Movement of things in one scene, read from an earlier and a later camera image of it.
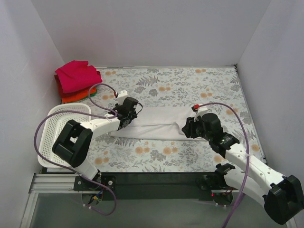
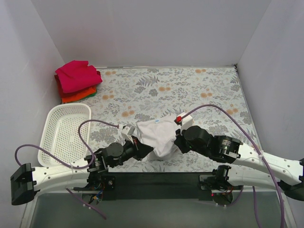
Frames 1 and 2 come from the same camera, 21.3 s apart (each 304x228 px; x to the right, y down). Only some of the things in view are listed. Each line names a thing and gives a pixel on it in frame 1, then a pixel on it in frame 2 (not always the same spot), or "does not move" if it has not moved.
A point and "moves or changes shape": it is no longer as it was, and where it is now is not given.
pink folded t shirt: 77,75 does not move
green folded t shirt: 91,95 does not move
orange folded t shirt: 73,96 does not move
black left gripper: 127,118 → 143,149
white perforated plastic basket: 59,115 does not move
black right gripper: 190,128 → 179,141
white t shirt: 159,123 moves or changes shape
